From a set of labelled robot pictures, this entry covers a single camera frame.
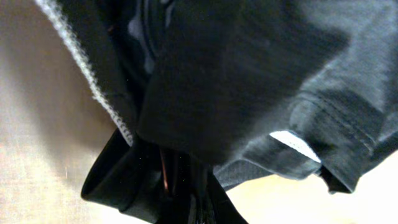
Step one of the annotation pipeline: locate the black printed cycling jersey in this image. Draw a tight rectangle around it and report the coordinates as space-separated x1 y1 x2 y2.
37 0 397 223

